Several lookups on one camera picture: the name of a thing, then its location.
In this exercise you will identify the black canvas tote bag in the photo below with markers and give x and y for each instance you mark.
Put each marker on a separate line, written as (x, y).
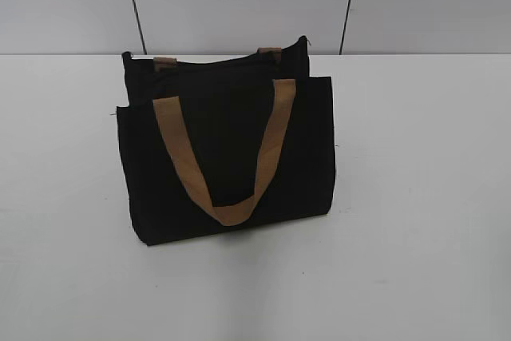
(303, 186)

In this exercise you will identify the tan front bag handle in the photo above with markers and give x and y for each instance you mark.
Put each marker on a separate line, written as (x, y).
(225, 143)

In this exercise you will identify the tan rear bag handle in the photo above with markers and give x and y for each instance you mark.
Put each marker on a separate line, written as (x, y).
(272, 54)

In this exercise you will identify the tan bag handle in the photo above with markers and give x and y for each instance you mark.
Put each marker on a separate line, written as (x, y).
(225, 143)
(272, 54)

